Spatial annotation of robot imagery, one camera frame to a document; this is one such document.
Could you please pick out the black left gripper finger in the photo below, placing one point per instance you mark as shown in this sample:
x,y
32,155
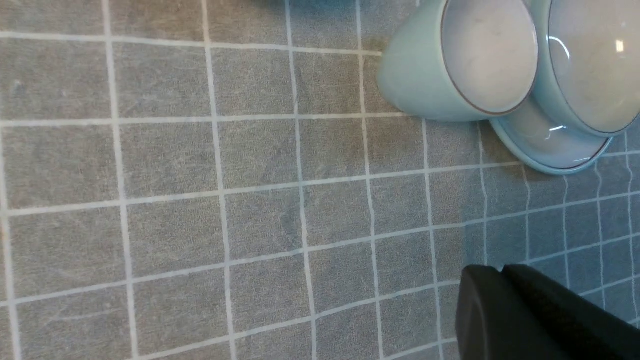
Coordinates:
x,y
518,313

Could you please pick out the pale blue ceramic bowl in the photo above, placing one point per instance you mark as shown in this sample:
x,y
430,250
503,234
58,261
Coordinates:
x,y
588,76

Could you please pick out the pale blue ceramic cup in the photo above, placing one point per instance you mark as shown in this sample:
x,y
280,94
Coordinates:
x,y
461,60

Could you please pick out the pale blue large plate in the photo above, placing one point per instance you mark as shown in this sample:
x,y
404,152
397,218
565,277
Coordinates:
x,y
544,145

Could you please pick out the grey checked tablecloth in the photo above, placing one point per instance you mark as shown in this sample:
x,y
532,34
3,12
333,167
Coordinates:
x,y
221,180

